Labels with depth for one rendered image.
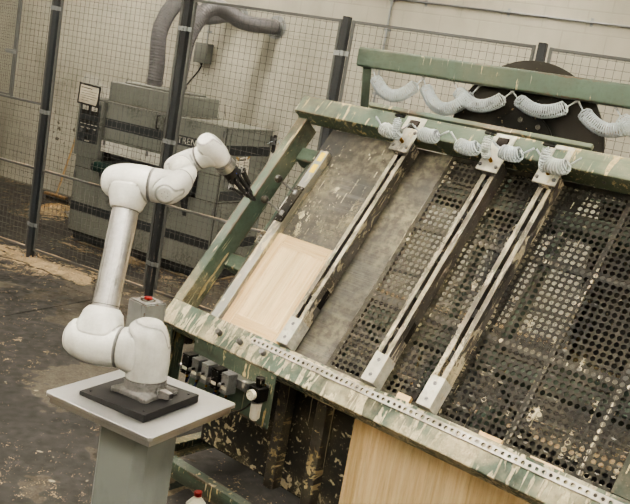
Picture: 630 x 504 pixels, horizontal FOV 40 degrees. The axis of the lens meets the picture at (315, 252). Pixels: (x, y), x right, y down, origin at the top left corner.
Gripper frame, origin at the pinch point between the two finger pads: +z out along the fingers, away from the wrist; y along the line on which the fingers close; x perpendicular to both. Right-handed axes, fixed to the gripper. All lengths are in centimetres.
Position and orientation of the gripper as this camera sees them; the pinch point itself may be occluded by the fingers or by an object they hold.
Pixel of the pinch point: (249, 195)
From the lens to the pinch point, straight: 406.0
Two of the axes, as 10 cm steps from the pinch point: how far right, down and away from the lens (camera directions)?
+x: 7.4, 2.5, -6.2
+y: -5.2, 8.0, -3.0
